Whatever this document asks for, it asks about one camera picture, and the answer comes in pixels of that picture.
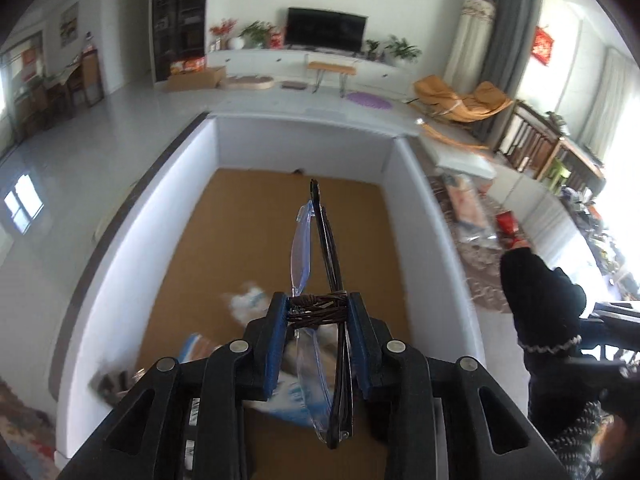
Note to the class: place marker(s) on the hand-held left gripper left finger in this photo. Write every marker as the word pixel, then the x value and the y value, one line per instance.
pixel 277 340

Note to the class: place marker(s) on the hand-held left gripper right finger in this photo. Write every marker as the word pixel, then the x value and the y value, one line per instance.
pixel 357 340

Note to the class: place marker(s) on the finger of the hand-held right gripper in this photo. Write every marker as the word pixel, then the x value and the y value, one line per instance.
pixel 612 322

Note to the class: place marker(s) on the black framed eyeglasses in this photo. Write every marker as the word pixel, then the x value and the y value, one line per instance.
pixel 327 240

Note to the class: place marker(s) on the large white storage box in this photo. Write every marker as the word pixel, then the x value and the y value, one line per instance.
pixel 300 145

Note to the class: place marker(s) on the person's right forearm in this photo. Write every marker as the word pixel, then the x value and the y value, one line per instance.
pixel 585 440

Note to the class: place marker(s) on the white crumpled packet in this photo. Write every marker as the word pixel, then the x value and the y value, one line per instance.
pixel 245 305

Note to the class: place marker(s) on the white orange packet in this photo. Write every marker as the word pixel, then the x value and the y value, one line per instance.
pixel 197 347

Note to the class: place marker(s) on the red bag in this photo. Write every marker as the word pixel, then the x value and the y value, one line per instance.
pixel 506 222

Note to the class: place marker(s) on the green stool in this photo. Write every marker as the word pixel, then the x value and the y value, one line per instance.
pixel 557 175

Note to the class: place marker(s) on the dark brown packet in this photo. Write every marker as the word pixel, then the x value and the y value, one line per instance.
pixel 112 385

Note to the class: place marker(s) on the pink cloth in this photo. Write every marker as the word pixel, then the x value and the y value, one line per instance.
pixel 467 205

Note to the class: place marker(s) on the wooden rack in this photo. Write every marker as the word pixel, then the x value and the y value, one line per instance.
pixel 535 135

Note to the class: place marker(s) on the white coffee table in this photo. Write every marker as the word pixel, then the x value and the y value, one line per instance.
pixel 465 164

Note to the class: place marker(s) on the orange footrest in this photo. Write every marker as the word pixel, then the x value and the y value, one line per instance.
pixel 452 137

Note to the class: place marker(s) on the purple round mat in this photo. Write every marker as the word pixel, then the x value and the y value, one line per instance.
pixel 369 101

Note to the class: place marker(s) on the small dark mat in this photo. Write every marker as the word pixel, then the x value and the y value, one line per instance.
pixel 293 85

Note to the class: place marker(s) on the orange lounge chair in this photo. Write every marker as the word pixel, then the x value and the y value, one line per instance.
pixel 450 100

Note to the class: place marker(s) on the round beige cat scratcher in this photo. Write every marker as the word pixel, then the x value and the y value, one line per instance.
pixel 250 84

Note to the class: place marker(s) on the colourful patterned rug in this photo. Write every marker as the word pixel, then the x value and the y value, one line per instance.
pixel 22 425

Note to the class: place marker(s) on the cardboard box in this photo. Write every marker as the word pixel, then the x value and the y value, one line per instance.
pixel 195 80

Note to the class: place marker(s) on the wooden bench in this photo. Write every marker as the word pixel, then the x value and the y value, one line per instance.
pixel 330 66

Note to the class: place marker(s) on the white television cabinet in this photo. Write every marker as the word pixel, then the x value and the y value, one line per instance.
pixel 265 60

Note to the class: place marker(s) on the red hanging decoration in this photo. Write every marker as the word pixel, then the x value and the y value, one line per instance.
pixel 542 45

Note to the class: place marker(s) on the red orange carton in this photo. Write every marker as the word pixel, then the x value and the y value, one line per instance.
pixel 187 65

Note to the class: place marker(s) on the small dark potted plant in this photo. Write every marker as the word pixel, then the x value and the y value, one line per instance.
pixel 372 49

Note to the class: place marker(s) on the leafy potted plant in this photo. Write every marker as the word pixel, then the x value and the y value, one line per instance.
pixel 402 50

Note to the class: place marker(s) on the white round vase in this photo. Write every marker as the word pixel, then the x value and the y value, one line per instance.
pixel 236 43

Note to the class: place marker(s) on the small red box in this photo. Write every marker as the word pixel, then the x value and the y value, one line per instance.
pixel 275 40

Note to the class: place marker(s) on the green potted plant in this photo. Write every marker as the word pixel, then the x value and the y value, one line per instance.
pixel 257 32

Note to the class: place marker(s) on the black flat television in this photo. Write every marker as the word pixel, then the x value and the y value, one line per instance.
pixel 327 30

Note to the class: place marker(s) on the grey curtain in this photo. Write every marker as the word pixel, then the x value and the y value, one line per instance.
pixel 515 25

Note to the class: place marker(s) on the covered standing air conditioner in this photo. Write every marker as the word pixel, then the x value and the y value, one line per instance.
pixel 470 40

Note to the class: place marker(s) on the red flower bouquet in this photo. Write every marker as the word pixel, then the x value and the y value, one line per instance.
pixel 222 27

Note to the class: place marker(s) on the wooden framed board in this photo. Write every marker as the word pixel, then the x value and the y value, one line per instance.
pixel 91 75

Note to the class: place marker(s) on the wooden dining table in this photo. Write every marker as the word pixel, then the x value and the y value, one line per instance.
pixel 47 95

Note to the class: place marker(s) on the dark tall bookcase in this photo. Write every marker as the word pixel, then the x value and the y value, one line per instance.
pixel 180 15

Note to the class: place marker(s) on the framed wall picture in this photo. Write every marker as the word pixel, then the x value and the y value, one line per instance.
pixel 70 24

